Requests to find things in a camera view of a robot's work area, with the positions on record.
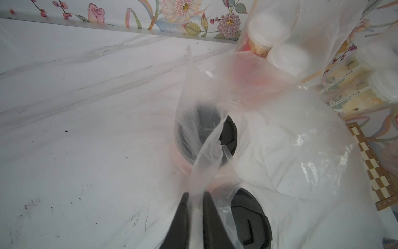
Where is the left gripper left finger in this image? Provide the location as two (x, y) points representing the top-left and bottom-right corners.
(160, 193), (190, 249)

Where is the red cup black lid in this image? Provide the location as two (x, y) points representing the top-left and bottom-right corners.
(231, 188), (273, 249)
(176, 105), (238, 165)

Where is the red cup white lid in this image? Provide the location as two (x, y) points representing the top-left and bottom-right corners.
(247, 12), (291, 58)
(266, 44), (311, 78)

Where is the wooden chessboard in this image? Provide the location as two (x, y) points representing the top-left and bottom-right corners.
(346, 122), (398, 211)

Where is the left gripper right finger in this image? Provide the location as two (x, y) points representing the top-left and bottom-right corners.
(203, 192), (234, 249)

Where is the clear plastic carrier bag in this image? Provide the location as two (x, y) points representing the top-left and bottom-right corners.
(317, 21), (398, 122)

